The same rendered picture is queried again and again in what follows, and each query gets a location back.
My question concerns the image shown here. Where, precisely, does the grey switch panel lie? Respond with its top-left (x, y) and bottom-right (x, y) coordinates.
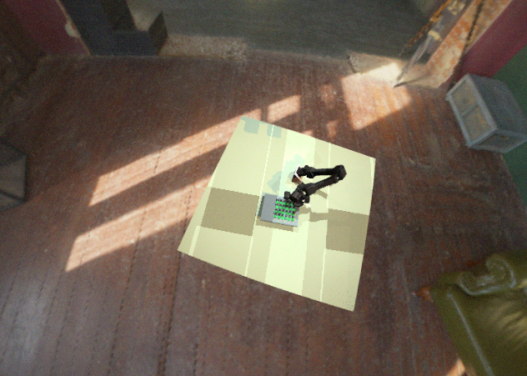
top-left (260, 194), bottom-right (299, 227)

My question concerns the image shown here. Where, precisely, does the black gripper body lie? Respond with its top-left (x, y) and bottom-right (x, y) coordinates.
top-left (284, 191), bottom-right (310, 203)

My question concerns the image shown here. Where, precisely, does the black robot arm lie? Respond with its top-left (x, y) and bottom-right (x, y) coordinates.
top-left (289, 164), bottom-right (347, 208)

